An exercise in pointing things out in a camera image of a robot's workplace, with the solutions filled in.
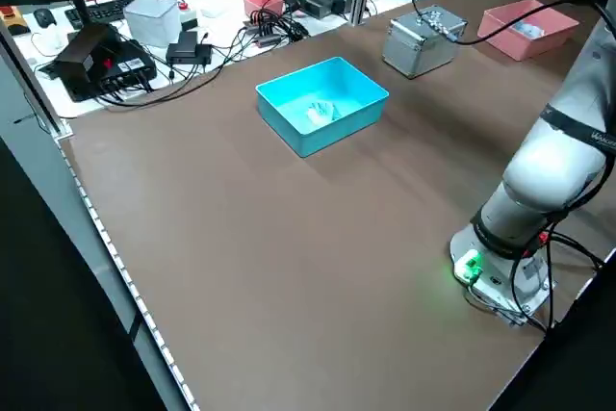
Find used blue mask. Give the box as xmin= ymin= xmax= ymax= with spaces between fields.
xmin=305 ymin=98 xmax=341 ymax=126

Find new mask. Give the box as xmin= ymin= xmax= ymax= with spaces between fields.
xmin=512 ymin=20 xmax=548 ymax=40

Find blue plastic box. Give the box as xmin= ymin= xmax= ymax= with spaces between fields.
xmin=254 ymin=56 xmax=390 ymax=159

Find small pink box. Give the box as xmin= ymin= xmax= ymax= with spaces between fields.
xmin=243 ymin=0 xmax=286 ymax=21

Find white translucent box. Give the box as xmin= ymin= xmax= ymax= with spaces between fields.
xmin=123 ymin=0 xmax=182 ymax=49

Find pink plastic box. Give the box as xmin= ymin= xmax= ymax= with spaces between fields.
xmin=476 ymin=0 xmax=580 ymax=63

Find black angled box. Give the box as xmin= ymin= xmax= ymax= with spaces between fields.
xmin=52 ymin=23 xmax=121 ymax=88

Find silver aluminium case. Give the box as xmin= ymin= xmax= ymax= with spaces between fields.
xmin=382 ymin=5 xmax=469 ymax=80

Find black flat adapter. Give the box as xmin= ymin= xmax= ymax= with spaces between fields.
xmin=166 ymin=30 xmax=214 ymax=66

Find black keyboard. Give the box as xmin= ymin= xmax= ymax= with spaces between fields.
xmin=64 ymin=0 xmax=145 ymax=30

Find yellow emergency stop button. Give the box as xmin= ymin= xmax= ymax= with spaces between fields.
xmin=0 ymin=5 xmax=28 ymax=37

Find black cable hub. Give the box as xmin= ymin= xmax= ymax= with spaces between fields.
xmin=243 ymin=15 xmax=309 ymax=49

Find aluminium table edge rail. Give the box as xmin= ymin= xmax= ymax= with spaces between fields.
xmin=56 ymin=134 xmax=202 ymax=411

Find black network switch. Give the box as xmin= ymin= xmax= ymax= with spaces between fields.
xmin=71 ymin=39 xmax=159 ymax=103

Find base black cable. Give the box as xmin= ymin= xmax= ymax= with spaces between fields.
xmin=509 ymin=211 xmax=605 ymax=333

